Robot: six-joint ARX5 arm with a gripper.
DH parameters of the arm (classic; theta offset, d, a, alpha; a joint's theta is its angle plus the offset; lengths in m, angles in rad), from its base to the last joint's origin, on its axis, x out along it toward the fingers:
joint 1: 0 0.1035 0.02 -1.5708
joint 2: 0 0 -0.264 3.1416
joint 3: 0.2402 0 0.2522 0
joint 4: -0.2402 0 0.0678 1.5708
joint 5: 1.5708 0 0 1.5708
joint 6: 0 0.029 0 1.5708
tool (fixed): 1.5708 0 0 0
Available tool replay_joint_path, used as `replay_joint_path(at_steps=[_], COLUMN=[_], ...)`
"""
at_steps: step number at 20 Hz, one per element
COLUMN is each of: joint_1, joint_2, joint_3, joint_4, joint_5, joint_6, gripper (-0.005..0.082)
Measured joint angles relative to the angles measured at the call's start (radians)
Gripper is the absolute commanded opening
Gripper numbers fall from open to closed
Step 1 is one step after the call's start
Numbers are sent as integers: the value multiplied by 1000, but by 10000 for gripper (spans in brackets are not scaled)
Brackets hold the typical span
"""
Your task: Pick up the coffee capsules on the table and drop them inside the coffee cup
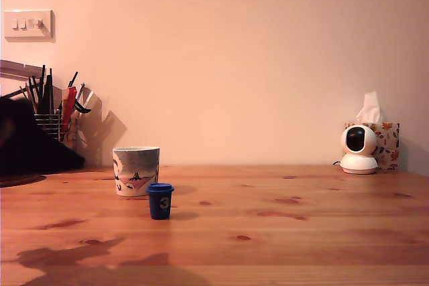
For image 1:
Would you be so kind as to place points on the white tissue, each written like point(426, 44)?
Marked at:
point(368, 108)

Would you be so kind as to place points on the painted landscape coffee cup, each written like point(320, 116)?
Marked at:
point(134, 165)

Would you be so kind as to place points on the dark wooden chopstick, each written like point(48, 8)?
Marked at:
point(73, 79)
point(42, 88)
point(52, 95)
point(29, 100)

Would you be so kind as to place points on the red packet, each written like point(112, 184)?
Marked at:
point(68, 105)

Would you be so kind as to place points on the dark wooden rod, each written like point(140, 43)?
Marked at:
point(18, 91)

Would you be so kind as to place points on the small white round camera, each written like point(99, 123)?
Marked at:
point(357, 163)

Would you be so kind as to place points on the white packet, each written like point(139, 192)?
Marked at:
point(88, 93)

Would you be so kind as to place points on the blue coffee capsule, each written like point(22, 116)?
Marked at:
point(160, 204)

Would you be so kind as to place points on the white light switch plate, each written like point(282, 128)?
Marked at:
point(30, 33)

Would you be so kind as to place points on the leaf print tissue box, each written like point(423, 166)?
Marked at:
point(388, 145)

